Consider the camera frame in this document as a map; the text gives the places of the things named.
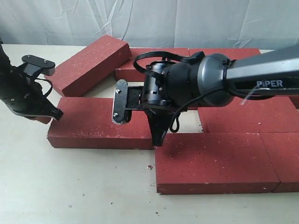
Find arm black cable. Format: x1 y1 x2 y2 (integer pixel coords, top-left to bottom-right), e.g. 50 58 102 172
132 51 236 133
32 78 54 97

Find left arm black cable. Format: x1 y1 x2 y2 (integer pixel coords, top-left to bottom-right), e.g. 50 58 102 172
32 78 54 97

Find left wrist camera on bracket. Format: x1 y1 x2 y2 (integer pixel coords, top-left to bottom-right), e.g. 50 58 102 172
21 55 56 78

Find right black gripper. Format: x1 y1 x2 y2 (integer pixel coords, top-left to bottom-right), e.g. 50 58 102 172
142 105 180 147

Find red brick third row right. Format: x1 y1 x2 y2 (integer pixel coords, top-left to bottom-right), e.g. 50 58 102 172
198 97 299 133

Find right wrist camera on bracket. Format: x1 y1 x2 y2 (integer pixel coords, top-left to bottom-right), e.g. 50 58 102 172
112 79 145 125

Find large red brick front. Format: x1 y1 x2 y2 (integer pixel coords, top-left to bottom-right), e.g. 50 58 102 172
154 133 280 195

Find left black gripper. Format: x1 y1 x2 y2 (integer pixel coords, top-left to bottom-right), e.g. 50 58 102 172
0 66 64 121

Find long red brick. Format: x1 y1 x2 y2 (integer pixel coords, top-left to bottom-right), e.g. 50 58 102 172
47 97 154 150

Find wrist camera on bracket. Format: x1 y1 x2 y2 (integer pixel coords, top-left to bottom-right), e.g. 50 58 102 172
112 79 145 125
21 55 56 78

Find red brick back row right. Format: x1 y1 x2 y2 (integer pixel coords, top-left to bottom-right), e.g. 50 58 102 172
189 48 261 59

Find white fabric backdrop curtain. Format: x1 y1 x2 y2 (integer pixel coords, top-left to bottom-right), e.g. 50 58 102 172
0 0 299 49

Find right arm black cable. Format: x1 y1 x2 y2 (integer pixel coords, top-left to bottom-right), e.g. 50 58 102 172
132 51 236 133

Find red brick back row left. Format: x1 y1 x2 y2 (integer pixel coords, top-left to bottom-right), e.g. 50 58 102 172
115 48 189 82

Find red brick front right edge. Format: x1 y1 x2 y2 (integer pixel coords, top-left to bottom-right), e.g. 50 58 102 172
260 133 299 193

